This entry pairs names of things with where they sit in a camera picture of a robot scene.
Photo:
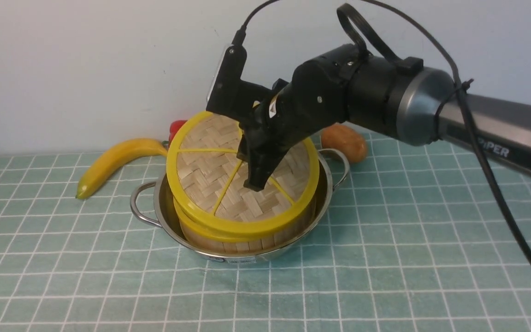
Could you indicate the yellow rimmed bamboo steamer basket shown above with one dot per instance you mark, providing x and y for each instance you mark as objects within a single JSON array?
[{"x": 236, "y": 244}]

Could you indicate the stainless steel pot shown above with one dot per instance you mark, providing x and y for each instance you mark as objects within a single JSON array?
[{"x": 168, "y": 221}]

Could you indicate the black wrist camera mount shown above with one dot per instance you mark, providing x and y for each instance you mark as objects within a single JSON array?
[{"x": 231, "y": 96}]

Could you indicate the brown toy potato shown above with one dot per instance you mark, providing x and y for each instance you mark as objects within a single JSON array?
[{"x": 343, "y": 138}]

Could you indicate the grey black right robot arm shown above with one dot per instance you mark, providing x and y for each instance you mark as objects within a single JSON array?
[{"x": 406, "y": 101}]

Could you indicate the red toy bell pepper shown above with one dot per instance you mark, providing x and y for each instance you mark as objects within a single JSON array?
[{"x": 173, "y": 129}]

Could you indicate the yellow toy banana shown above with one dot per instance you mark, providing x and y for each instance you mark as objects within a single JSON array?
[{"x": 113, "y": 159}]

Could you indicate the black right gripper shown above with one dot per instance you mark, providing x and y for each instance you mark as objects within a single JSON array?
[{"x": 321, "y": 93}]

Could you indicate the yellow woven bamboo steamer lid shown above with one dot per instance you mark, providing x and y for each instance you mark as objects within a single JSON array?
[{"x": 207, "y": 180}]

